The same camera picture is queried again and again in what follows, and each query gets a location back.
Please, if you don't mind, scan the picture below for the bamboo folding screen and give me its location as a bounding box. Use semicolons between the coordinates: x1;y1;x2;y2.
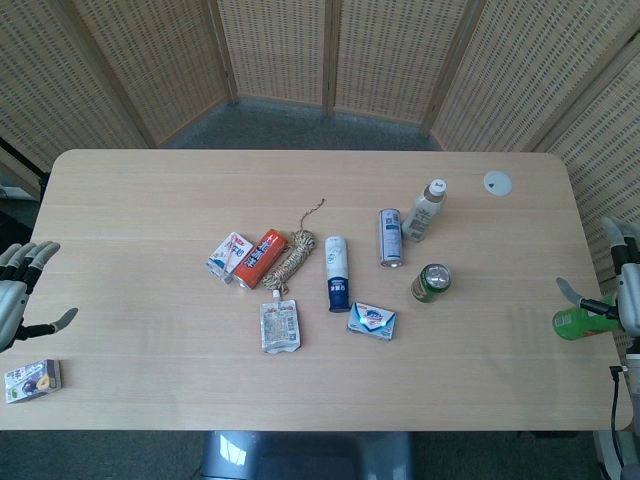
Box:
0;0;640;281

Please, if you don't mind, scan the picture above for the silver white slim can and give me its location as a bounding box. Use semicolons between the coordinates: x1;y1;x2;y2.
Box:
378;207;405;270

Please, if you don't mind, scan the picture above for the purple fruit snack box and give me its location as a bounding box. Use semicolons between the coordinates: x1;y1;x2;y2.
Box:
4;359;64;405

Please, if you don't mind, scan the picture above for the braided rope bundle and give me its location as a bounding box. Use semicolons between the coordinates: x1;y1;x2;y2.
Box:
263;198;327;295

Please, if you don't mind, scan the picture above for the silver spout pouch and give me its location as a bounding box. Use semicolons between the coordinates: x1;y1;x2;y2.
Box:
258;289;305;355

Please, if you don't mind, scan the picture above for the green plastic bottle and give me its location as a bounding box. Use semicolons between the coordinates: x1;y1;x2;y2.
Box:
551;294;626;342

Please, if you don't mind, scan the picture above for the white blue spray bottle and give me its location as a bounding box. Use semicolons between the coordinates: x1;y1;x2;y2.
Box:
324;236;351;315

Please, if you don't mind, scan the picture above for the white red milk carton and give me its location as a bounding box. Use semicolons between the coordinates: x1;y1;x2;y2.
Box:
205;231;254;285

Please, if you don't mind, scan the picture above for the orange drink can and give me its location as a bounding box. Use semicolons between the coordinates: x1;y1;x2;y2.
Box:
233;228;290;290

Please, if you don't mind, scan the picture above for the black cable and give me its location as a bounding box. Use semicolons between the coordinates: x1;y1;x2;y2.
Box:
607;364;632;456

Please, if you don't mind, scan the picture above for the green beer can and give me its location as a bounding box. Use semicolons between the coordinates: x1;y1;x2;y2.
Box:
411;263;453;305

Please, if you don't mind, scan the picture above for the black stand pole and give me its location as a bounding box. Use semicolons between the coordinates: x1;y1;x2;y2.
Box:
0;137;51;201

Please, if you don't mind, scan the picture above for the white round cable grommet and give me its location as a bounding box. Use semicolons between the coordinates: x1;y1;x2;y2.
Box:
482;170;514;197

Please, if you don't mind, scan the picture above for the milk tea bottle white cap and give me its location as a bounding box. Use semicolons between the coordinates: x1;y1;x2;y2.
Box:
401;178;448;243

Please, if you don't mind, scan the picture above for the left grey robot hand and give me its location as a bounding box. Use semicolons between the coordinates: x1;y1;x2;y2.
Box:
0;241;79;352

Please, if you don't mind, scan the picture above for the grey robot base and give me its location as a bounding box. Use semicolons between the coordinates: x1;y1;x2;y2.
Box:
199;429;417;480

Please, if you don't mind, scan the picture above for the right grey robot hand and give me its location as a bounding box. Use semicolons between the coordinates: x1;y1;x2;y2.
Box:
556;216;640;337

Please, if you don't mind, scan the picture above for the white blue soap box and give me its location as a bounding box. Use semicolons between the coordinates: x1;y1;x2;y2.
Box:
346;301;399;343

